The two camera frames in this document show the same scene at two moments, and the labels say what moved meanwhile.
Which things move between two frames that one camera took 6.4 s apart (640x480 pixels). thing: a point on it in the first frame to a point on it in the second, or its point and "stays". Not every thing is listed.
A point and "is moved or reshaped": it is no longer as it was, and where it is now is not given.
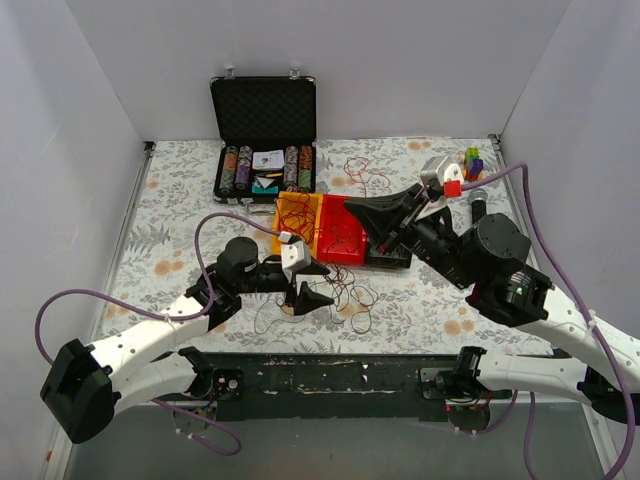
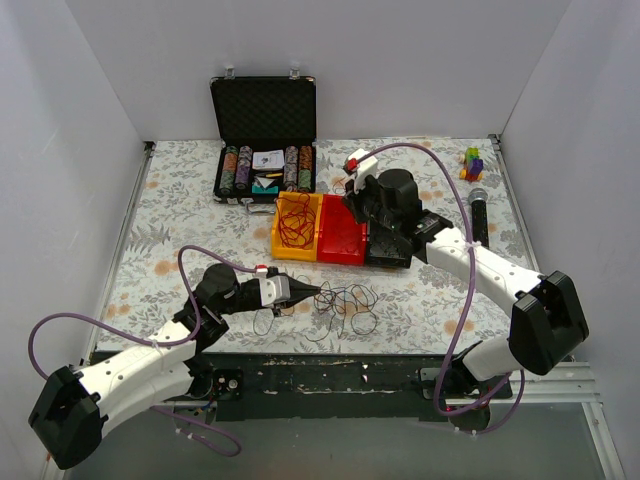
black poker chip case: (267, 126) stays
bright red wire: (356, 167) is moved or reshaped
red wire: (296, 215) stays
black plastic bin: (397, 257) stays
